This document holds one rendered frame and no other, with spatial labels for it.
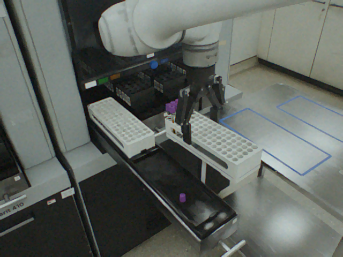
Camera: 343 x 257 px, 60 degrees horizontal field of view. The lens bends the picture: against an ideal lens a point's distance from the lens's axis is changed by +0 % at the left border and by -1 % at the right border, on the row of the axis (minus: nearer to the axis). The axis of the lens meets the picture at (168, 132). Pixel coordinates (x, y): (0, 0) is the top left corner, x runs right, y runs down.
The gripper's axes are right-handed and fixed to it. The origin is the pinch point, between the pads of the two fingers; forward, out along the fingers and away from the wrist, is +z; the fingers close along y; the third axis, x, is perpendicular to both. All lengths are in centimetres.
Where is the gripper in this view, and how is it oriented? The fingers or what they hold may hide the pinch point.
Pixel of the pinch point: (201, 129)
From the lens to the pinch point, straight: 87.8
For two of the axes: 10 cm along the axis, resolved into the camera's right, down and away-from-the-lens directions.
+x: -6.0, -4.1, 6.8
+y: 7.9, -3.9, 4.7
